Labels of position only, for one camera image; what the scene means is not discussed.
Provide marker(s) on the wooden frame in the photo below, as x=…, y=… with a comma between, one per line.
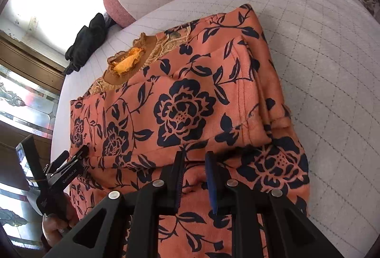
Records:
x=29, y=58

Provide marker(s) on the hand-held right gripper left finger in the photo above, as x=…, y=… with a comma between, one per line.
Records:
x=179, y=176

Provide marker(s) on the orange floral garment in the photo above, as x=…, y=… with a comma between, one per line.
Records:
x=184, y=103

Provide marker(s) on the person's left hand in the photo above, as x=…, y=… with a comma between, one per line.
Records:
x=53, y=229

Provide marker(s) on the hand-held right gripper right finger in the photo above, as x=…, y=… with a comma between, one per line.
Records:
x=211, y=182

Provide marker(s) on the patterned glass panel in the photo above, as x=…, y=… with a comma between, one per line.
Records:
x=26, y=106

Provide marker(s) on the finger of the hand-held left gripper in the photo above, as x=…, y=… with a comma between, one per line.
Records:
x=59, y=160
x=78, y=154

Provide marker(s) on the black cloth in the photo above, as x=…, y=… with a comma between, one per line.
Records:
x=86, y=44

